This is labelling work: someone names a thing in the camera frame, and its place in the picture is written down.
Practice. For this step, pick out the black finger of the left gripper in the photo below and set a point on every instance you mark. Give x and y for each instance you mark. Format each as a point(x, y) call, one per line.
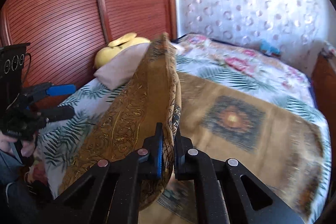
point(54, 114)

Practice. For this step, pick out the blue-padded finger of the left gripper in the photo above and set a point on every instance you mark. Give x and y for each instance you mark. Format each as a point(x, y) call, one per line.
point(56, 90)

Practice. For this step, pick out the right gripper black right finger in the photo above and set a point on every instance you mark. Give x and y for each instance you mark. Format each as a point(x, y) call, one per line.
point(226, 191)

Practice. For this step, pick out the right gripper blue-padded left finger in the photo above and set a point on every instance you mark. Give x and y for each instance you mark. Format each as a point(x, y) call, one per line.
point(109, 192)

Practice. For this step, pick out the gold patterned garment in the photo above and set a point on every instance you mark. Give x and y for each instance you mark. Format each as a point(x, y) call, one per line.
point(225, 114)

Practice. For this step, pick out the person's left hand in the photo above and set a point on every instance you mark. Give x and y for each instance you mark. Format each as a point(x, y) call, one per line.
point(14, 146)

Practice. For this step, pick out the palm-leaf print bedsheet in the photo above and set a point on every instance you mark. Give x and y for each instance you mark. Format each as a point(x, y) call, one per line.
point(59, 141)

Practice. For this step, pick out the yellow Pikachu plush toy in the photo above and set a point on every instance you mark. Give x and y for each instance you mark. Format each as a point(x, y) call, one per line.
point(115, 47)

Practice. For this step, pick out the folded beige cloth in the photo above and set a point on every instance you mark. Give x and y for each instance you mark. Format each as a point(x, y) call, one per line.
point(122, 67)

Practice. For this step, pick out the red-brown slatted wardrobe door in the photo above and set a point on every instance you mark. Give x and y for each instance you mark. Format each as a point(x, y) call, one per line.
point(65, 35)

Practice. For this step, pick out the floral bed quilt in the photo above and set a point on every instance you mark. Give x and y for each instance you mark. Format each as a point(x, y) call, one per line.
point(243, 69)

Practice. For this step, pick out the blue item behind bed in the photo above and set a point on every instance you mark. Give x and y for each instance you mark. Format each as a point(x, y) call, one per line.
point(268, 49)

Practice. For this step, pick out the long wooden side cabinet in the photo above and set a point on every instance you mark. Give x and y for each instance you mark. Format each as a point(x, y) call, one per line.
point(323, 80)

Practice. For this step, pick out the white circle-pattern curtain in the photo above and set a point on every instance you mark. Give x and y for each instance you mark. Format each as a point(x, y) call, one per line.
point(290, 26)

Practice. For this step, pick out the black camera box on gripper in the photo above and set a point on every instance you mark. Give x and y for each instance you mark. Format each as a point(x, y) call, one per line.
point(13, 58)

